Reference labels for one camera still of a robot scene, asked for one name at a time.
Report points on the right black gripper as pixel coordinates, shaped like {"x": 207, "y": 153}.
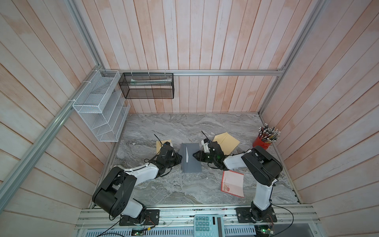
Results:
{"x": 201, "y": 154}

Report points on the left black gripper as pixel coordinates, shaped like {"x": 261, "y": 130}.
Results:
{"x": 176, "y": 155}

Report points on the grey envelope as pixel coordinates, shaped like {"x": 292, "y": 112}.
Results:
{"x": 193, "y": 165}

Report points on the yellow envelope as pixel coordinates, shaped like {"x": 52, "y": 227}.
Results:
{"x": 226, "y": 142}
{"x": 159, "y": 144}

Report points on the blue bordered letter paper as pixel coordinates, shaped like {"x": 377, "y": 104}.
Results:
{"x": 187, "y": 156}

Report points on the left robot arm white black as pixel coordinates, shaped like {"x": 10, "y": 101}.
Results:
{"x": 114, "y": 193}

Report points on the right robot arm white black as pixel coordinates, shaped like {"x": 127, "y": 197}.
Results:
{"x": 264, "y": 167}

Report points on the red bordered card right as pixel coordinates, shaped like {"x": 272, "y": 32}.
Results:
{"x": 232, "y": 183}

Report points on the red pencil cup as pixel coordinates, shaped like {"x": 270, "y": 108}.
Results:
{"x": 260, "y": 143}

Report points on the teal calculator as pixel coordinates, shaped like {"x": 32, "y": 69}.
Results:
{"x": 209, "y": 226}

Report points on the bundle of pencils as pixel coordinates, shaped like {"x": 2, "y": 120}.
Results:
{"x": 268, "y": 134}

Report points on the black mesh basket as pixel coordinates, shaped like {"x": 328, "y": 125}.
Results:
{"x": 147, "y": 85}

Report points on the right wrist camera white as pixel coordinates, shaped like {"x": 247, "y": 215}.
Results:
{"x": 205, "y": 143}

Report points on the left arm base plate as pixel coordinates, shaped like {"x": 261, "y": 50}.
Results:
{"x": 146, "y": 217}

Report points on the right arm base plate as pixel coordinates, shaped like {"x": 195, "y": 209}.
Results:
{"x": 255, "y": 215}

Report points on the white wire mesh shelf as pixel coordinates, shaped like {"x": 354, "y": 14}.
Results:
{"x": 102, "y": 106}

